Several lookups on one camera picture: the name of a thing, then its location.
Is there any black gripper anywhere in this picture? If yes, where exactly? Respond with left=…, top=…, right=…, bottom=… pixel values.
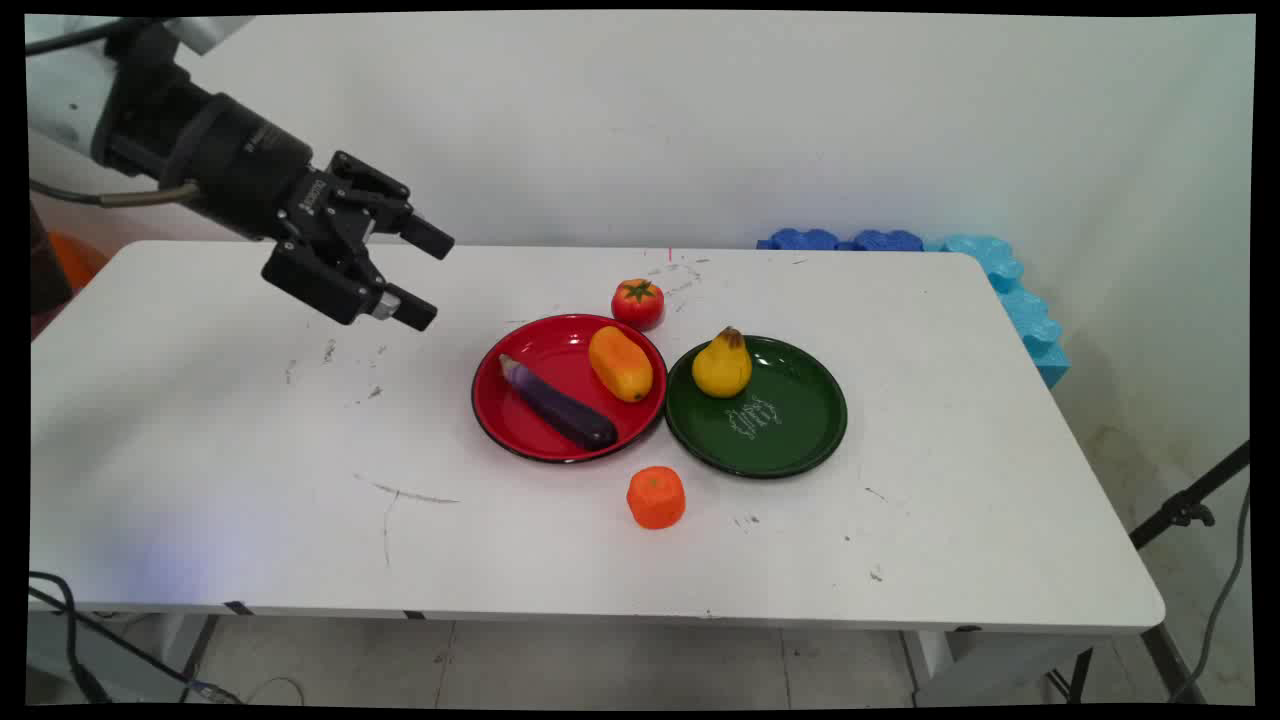
left=183, top=90, right=457, bottom=333

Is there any purple toy eggplant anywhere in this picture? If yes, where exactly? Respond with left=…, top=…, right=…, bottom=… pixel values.
left=498, top=354, right=619, bottom=452

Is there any red round plate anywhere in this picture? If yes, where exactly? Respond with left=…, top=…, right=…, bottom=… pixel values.
left=471, top=313, right=669, bottom=465

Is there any red toy tomato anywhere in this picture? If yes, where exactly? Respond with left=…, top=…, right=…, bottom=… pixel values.
left=611, top=278, right=666, bottom=331

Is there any orange toy mango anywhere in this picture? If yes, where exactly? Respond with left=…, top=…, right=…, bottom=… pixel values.
left=587, top=325, right=655, bottom=404

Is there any dark brown object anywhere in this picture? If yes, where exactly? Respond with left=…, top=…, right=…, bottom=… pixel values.
left=28, top=198, right=75, bottom=319

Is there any yellow toy pear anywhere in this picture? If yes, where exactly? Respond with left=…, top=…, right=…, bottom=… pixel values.
left=691, top=326, right=753, bottom=400

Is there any orange toy tangerine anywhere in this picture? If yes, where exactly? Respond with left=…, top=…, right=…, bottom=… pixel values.
left=626, top=465, right=687, bottom=531

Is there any dark blue foam mat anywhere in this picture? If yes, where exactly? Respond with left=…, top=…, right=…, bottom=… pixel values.
left=848, top=229, right=925, bottom=253
left=757, top=227, right=843, bottom=252

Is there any black metal table leg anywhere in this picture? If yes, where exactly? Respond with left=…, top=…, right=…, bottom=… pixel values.
left=1045, top=624, right=1209, bottom=705
left=178, top=614, right=223, bottom=704

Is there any green round plate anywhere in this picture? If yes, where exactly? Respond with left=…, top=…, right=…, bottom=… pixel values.
left=664, top=334, right=849, bottom=480

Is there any light blue foam mat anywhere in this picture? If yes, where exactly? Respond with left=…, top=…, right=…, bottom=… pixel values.
left=924, top=233, right=1071, bottom=390

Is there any black tripod stand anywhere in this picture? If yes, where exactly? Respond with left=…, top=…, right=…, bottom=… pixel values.
left=1129, top=440, right=1252, bottom=551

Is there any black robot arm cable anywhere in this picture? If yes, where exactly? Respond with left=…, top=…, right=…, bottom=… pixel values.
left=28, top=25, right=203, bottom=209

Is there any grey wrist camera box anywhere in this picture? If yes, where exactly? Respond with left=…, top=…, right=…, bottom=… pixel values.
left=98, top=18, right=193, bottom=111

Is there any black floor cable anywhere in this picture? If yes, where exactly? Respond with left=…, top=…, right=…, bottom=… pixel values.
left=28, top=570, right=246, bottom=706

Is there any grey hanging cable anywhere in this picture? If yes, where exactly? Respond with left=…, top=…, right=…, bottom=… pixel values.
left=1168, top=485, right=1253, bottom=703

